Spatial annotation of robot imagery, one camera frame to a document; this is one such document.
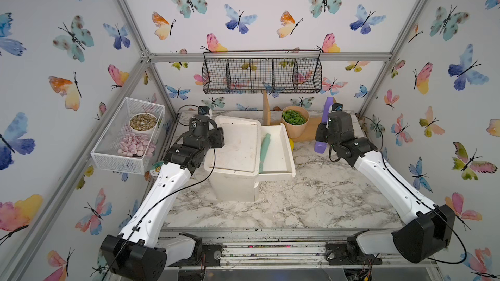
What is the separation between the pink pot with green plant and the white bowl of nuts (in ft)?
1.78

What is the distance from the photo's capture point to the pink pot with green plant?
3.04 feet

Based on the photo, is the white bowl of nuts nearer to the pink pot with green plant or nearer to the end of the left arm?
the end of the left arm

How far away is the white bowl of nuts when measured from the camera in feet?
2.33
